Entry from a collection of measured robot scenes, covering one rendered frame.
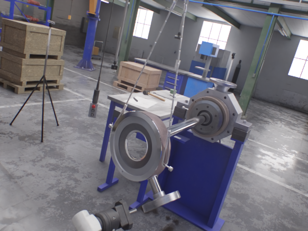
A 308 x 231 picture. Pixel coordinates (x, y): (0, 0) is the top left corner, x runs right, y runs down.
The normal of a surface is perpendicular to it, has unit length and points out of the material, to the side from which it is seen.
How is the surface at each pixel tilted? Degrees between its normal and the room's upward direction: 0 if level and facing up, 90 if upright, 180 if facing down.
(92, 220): 19
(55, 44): 90
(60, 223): 0
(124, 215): 41
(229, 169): 90
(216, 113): 90
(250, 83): 90
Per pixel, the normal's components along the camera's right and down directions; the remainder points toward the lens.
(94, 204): 0.23, -0.94
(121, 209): 0.70, -0.49
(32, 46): 0.88, 0.31
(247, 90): -0.52, 0.10
